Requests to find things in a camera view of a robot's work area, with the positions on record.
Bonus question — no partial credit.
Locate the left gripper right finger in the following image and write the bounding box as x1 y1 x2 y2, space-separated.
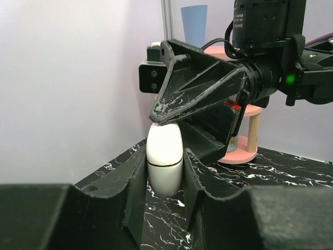
183 149 332 249

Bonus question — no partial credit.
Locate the pink three tier shelf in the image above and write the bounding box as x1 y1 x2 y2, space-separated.
153 45 263 165

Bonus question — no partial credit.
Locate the blue patterned mug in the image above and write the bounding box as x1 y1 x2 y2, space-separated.
227 136 238 153

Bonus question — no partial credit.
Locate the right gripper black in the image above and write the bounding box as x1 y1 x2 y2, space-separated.
149 40 287 163

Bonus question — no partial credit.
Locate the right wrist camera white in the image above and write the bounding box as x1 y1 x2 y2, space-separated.
138 42 167 94

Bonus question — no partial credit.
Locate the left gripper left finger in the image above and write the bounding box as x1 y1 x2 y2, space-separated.
1 147 147 249

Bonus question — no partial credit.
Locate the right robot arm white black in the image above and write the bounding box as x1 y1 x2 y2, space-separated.
149 1 332 164

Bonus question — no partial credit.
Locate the white earbud case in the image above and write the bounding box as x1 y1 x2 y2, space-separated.
146 123 183 197

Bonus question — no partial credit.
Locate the black marble mat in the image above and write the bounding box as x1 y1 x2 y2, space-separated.
78 144 332 249

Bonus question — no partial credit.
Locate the blue cup rear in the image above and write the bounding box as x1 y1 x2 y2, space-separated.
181 5 208 47

